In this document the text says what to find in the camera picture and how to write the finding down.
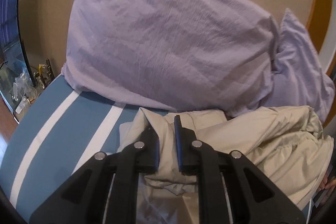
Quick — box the blue white striped bed sheet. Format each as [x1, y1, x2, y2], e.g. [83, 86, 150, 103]
[0, 74, 316, 224]

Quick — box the wooden door frame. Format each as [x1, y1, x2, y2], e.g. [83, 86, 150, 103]
[306, 0, 333, 52]

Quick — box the large lavender pillow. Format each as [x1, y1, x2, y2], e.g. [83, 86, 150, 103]
[62, 0, 278, 116]

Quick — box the glass tv stand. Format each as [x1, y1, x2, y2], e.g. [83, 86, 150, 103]
[1, 63, 54, 123]

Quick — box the beige quilted down jacket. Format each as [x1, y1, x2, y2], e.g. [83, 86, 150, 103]
[119, 106, 334, 223]

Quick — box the small lavender pillow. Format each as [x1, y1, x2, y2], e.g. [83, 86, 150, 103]
[260, 9, 335, 123]

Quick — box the black flat screen television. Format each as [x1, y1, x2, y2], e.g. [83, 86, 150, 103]
[1, 0, 36, 86]

